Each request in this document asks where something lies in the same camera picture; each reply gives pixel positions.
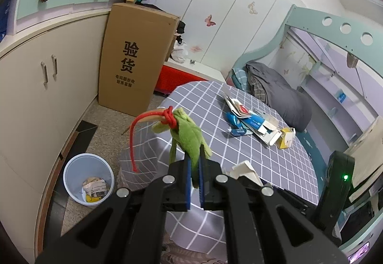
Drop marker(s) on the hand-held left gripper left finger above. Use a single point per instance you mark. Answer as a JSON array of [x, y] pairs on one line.
[[188, 192]]

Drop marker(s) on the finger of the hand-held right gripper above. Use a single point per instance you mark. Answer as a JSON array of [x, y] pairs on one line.
[[294, 202]]

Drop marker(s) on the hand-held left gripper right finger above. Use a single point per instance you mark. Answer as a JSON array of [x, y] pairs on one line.
[[202, 189]]

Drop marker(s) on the cream cardboard piece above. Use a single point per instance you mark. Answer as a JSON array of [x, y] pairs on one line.
[[247, 172]]

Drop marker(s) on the yellow and white small box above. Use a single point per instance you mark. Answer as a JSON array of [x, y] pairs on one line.
[[285, 138]]

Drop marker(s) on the blue and white packaging pieces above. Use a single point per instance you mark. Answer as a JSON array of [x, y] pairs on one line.
[[254, 125]]

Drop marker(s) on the white card with red label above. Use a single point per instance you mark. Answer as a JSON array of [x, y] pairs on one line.
[[239, 107]]

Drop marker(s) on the yellow wrapper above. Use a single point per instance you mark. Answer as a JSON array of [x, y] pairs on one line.
[[91, 198]]

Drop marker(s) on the blue plastic waste bin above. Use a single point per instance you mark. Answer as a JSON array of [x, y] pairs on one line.
[[71, 174]]

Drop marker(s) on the teal patterned bed sheet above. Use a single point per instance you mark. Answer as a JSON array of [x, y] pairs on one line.
[[311, 150]]

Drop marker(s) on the pink plaid table skirt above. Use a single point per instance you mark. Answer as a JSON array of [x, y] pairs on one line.
[[191, 255]]

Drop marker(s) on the grey checkered tablecloth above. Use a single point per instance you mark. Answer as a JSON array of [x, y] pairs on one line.
[[215, 102]]

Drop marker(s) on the small blue box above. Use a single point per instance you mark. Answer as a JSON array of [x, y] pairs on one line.
[[341, 96]]

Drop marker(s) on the grey quilt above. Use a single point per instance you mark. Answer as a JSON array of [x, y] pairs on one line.
[[284, 96]]

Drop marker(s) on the red storage box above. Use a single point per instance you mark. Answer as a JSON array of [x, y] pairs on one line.
[[173, 78]]

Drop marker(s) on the blue plaid pillow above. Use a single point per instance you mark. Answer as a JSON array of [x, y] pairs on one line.
[[242, 81]]

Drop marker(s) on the white board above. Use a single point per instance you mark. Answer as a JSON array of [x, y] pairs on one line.
[[203, 71]]

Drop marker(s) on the brown hanging object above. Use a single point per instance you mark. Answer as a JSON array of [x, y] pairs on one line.
[[352, 61]]

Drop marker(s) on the white plastic bag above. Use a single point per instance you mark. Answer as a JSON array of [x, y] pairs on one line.
[[179, 51]]

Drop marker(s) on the faint pink butterfly sticker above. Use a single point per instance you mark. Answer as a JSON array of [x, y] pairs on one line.
[[196, 48]]

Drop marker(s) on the tall brown cardboard box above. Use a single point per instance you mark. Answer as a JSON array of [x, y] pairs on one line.
[[134, 57]]

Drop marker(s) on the black clothing heap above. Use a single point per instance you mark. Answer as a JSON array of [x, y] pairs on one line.
[[180, 29]]

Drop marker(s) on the low cream cabinet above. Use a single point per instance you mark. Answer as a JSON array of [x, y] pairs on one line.
[[45, 102]]

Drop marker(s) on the pale butterfly sticker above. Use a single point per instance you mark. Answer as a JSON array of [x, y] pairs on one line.
[[253, 8]]

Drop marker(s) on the mint green bunk bed frame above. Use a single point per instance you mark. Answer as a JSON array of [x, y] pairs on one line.
[[278, 39]]

